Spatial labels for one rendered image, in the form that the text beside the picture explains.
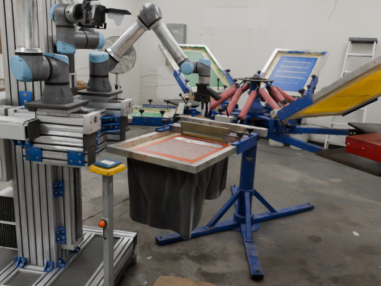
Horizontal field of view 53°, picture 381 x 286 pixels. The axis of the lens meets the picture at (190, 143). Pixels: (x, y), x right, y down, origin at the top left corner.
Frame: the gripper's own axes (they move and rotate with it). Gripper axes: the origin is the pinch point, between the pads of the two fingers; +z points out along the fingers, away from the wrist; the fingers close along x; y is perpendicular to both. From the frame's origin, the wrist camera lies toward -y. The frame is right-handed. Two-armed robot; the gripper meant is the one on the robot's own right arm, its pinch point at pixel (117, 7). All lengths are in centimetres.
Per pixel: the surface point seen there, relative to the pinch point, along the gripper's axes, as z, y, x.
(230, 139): -8, 54, -111
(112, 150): -47, 64, -50
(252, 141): 1, 54, -124
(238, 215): -37, 131, -198
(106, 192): -32, 82, -34
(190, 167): 3, 63, -54
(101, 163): -34, 67, -30
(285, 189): -41, 126, -317
